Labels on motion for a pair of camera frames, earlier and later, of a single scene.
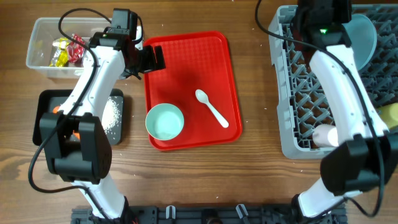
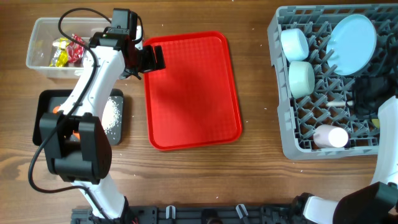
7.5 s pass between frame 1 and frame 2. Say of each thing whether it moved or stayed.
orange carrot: stayed
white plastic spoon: moved
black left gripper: stayed
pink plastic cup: stayed
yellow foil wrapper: stayed
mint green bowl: moved
